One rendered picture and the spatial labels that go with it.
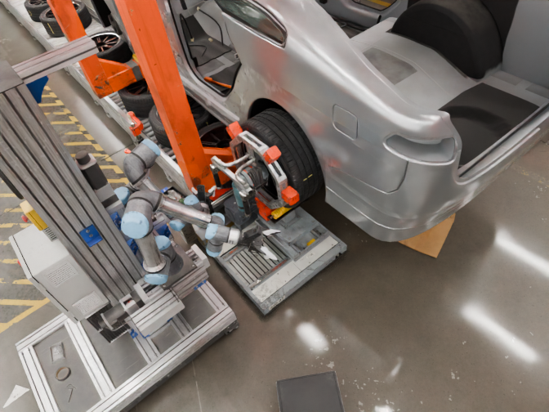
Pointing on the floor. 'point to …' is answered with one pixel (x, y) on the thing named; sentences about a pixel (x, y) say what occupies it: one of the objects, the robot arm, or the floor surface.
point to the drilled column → (188, 234)
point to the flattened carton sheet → (430, 238)
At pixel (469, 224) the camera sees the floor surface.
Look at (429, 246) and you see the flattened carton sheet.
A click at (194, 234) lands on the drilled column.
